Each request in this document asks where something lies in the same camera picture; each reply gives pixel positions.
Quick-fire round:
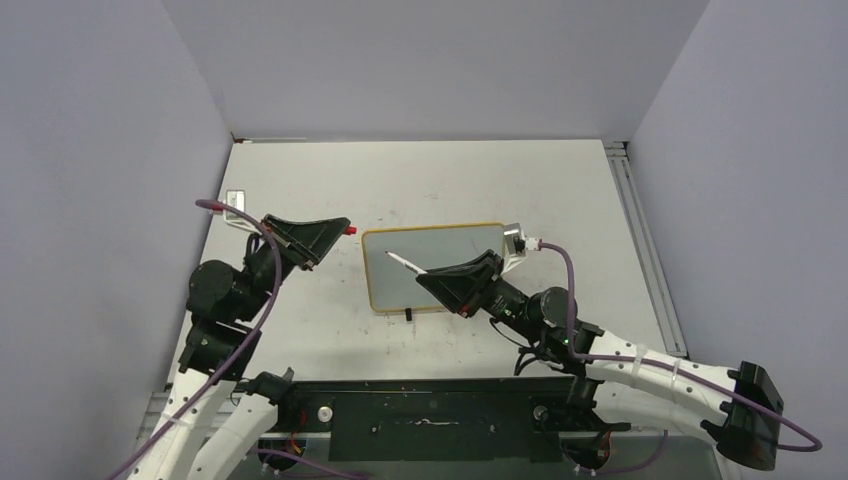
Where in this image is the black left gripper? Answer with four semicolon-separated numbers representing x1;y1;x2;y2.
234;213;349;322

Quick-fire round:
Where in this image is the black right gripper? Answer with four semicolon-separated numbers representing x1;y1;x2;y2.
417;250;545;343

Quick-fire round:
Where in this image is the white marker pen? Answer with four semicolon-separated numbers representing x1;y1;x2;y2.
385;250;427;275

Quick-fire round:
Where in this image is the yellow framed small whiteboard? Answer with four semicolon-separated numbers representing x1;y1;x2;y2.
361;222;504;313

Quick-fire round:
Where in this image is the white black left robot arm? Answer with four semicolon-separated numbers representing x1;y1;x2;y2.
128;215;356;479

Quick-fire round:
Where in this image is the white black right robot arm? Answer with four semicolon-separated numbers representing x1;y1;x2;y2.
416;250;783;471

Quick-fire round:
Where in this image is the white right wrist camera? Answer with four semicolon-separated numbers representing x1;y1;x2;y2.
501;223;528;274

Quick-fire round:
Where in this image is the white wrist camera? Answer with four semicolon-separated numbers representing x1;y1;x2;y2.
501;223;528;274
223;190;256;233

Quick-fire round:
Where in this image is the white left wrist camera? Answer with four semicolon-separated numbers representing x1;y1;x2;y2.
223;190;256;233

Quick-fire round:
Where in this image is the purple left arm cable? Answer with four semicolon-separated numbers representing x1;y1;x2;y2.
105;199;284;480

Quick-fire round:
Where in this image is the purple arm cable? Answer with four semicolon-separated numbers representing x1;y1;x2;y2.
536;240;823;454
105;199;284;480

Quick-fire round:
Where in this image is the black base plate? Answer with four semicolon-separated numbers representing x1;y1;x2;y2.
266;376;631;462

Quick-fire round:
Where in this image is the aluminium rail at table edge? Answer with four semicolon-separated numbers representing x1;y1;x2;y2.
603;141;688;356

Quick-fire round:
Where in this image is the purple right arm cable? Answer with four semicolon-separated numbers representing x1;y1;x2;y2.
536;240;823;454

